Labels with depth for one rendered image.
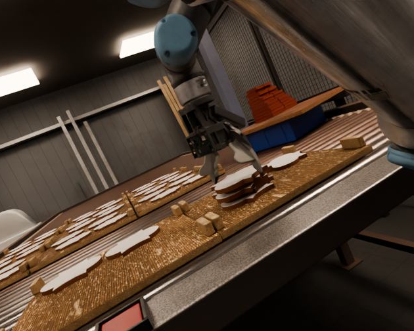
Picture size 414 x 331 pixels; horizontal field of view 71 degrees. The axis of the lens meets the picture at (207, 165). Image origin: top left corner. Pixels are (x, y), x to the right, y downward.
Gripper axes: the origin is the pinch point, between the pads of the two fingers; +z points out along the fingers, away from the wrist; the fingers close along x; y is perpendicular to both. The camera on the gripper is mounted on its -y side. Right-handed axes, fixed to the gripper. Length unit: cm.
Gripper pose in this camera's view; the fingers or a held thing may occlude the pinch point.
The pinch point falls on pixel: (238, 178)
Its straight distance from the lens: 69.1
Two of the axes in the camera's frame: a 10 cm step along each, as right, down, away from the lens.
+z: 4.2, 9.0, 1.1
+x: 6.8, -2.3, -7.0
